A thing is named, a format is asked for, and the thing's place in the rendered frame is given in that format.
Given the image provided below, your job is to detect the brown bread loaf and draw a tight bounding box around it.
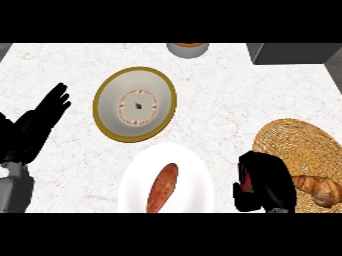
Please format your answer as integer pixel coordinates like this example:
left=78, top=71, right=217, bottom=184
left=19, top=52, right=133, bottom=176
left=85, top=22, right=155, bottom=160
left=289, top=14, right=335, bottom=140
left=144, top=162, right=181, bottom=214

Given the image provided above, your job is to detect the gold-rimmed grey bowl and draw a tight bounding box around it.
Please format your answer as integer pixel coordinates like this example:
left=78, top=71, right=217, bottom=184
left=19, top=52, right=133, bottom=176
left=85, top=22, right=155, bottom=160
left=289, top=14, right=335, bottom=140
left=91, top=66, right=178, bottom=144

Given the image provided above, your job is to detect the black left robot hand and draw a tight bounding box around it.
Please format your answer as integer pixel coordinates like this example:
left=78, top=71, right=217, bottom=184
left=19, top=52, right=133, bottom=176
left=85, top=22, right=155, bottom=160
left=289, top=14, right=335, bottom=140
left=0, top=82, right=73, bottom=166

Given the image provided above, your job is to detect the round woven straw placemat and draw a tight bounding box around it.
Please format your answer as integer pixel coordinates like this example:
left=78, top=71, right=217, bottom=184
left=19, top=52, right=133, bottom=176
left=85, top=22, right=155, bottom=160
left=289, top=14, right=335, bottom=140
left=251, top=117, right=342, bottom=214

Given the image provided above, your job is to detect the golden croissant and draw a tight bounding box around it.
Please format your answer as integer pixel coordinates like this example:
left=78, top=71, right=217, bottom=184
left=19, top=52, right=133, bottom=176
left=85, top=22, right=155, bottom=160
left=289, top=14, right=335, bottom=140
left=291, top=174, right=342, bottom=209

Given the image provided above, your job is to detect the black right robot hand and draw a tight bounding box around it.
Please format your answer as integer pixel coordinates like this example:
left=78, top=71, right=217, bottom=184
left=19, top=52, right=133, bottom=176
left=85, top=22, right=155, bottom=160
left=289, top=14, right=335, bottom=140
left=231, top=150, right=298, bottom=214

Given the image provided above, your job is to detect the white plate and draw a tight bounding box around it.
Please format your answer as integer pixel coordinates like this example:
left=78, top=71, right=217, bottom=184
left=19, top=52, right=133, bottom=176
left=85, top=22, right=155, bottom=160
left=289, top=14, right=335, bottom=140
left=116, top=142, right=217, bottom=214

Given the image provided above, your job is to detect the red tomato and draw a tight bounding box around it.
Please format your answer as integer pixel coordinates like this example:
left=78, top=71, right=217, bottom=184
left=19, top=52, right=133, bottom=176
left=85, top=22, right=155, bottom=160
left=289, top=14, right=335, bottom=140
left=240, top=171, right=255, bottom=194

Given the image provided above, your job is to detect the grey pot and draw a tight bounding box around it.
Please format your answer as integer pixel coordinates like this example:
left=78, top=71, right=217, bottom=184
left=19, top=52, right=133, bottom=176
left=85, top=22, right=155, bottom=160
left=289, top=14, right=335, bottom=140
left=165, top=42, right=211, bottom=60

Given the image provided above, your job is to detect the dark grey appliance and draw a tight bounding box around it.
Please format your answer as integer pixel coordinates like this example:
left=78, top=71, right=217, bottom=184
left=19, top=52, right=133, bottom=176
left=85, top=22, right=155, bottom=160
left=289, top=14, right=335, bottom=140
left=245, top=42, right=342, bottom=66

